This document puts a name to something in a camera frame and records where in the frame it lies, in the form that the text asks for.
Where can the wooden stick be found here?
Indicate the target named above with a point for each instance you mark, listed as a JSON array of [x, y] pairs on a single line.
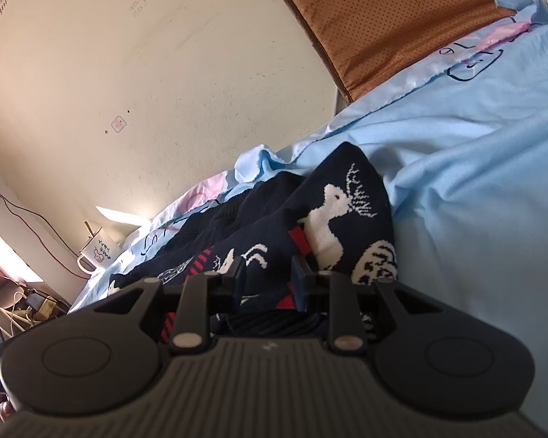
[[89, 229]]

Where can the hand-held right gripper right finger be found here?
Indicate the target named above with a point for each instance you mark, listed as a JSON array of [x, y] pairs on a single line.
[[300, 285]]

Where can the white enamel mug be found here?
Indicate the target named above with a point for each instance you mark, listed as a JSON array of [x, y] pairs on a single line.
[[98, 251]]

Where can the brown seat cushion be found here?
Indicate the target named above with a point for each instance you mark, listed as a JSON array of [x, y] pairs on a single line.
[[392, 23]]

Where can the light blue printed bed sheet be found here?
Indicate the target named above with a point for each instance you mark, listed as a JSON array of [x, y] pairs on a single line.
[[484, 169]]

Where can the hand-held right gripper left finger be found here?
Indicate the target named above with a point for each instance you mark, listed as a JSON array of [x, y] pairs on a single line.
[[237, 279]]

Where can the navy reindeer pattern sweater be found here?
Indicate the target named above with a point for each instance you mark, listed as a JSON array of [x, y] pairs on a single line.
[[338, 182]]

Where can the pink wall sticker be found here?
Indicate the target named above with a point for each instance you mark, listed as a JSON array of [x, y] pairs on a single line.
[[118, 124]]

